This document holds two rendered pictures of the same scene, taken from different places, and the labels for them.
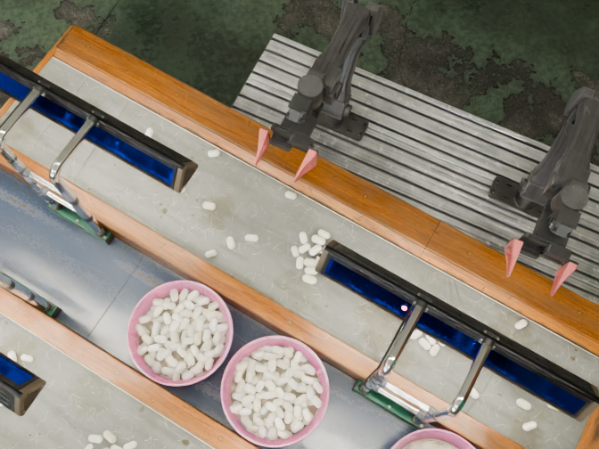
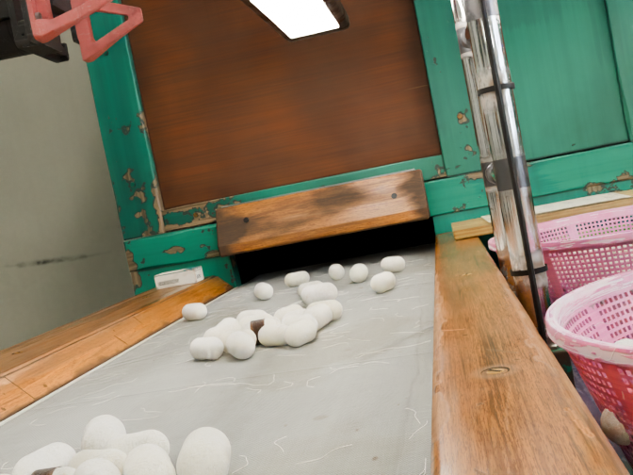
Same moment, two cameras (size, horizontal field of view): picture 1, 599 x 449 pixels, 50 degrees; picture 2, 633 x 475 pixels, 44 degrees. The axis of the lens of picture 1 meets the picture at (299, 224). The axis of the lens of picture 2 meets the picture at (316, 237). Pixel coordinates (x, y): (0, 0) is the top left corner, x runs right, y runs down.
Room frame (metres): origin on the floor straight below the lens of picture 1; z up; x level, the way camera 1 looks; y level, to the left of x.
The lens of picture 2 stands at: (0.47, 0.30, 0.85)
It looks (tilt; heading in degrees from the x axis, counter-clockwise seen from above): 3 degrees down; 251
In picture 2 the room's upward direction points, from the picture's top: 11 degrees counter-clockwise
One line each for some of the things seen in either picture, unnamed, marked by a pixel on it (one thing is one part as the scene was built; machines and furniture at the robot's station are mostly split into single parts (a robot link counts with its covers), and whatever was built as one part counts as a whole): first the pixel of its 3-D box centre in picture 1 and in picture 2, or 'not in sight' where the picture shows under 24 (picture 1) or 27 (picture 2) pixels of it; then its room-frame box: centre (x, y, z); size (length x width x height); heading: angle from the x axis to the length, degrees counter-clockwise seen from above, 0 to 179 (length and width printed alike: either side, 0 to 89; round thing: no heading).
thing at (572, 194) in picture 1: (570, 194); not in sight; (0.55, -0.58, 1.12); 0.12 x 0.09 x 0.12; 157
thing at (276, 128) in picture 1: (297, 130); not in sight; (0.69, 0.01, 1.07); 0.10 x 0.07 x 0.07; 67
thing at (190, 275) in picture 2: not in sight; (179, 277); (0.31, -0.81, 0.77); 0.06 x 0.04 x 0.02; 152
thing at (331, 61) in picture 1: (342, 48); not in sight; (0.94, -0.09, 1.05); 0.30 x 0.09 x 0.12; 157
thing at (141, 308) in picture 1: (183, 334); not in sight; (0.27, 0.29, 0.72); 0.27 x 0.27 x 0.10
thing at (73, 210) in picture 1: (76, 168); not in sight; (0.65, 0.57, 0.90); 0.20 x 0.19 x 0.45; 62
